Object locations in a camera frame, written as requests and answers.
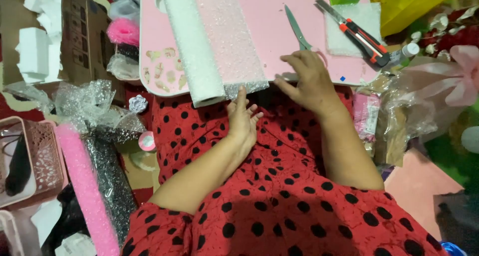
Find person's right hand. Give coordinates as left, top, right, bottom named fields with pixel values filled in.
left=273, top=50, right=342, bottom=115

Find person's left hand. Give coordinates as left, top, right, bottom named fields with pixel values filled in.
left=226, top=85, right=264, bottom=153

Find white mesh square piece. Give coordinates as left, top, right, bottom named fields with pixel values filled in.
left=324, top=2, right=383, bottom=57

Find orange black utility knife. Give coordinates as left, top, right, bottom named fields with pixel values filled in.
left=314, top=0, right=391, bottom=68

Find pink lap table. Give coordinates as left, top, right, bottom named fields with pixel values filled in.
left=139, top=0, right=382, bottom=98

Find red black-dotted dress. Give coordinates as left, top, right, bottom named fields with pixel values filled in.
left=121, top=85, right=450, bottom=256

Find clear plastic wrapped packets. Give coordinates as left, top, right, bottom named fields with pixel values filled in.
left=352, top=71, right=450, bottom=167

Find white mesh roll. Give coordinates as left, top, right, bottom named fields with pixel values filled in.
left=160, top=0, right=270, bottom=108

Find white glue bottle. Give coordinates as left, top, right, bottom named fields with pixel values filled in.
left=382, top=43, right=420, bottom=70

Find pink ribbon spool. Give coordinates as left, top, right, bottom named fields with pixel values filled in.
left=138, top=131, right=157, bottom=152

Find white fabric rose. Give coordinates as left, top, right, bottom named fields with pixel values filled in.
left=128, top=94, right=149, bottom=114

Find yellow plastic bag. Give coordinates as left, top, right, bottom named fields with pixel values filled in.
left=368, top=0, right=465, bottom=37

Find red white flower bouquet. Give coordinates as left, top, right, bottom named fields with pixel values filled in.
left=410, top=6, right=479, bottom=62

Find pink ribbon bow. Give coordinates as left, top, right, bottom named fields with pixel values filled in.
left=402, top=45, right=479, bottom=108

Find pink tulle bundle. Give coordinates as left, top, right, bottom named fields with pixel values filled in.
left=106, top=17, right=140, bottom=47

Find pink paper sheet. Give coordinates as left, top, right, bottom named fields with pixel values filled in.
left=384, top=147, right=465, bottom=242

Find silver glitter tulle bow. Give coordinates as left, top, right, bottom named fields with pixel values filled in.
left=3, top=79, right=147, bottom=143

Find pink mesh roll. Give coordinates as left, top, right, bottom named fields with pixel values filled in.
left=55, top=124, right=121, bottom=256

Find brown cardboard box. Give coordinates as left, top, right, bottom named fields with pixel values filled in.
left=60, top=0, right=126, bottom=103

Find pink lattice basket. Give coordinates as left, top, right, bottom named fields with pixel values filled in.
left=0, top=116, right=69, bottom=209

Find white foam blocks heap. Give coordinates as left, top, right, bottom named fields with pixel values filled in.
left=15, top=0, right=63, bottom=84

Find green-handled scissors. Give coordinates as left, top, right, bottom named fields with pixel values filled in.
left=284, top=4, right=329, bottom=67

